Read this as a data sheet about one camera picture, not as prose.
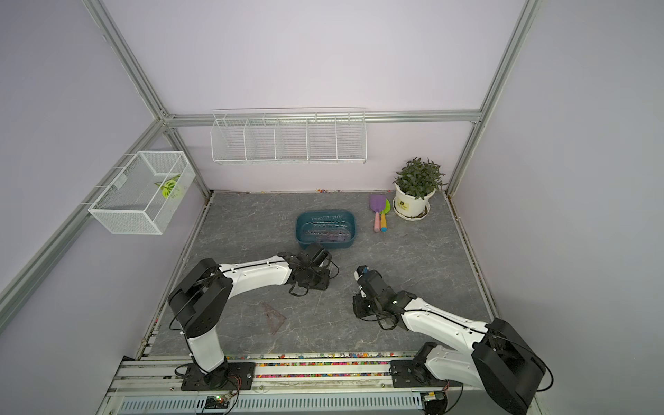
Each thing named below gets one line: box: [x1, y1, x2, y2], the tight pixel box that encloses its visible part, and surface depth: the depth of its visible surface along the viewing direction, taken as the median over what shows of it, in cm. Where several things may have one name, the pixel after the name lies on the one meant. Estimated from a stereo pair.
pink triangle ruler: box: [261, 301, 288, 335], surface depth 86 cm
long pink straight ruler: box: [305, 229, 352, 237], surface depth 107 cm
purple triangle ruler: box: [315, 233, 349, 243], surface depth 107 cm
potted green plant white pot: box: [392, 157, 446, 222], surface depth 102 cm
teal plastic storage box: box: [295, 210, 358, 250], surface depth 109 cm
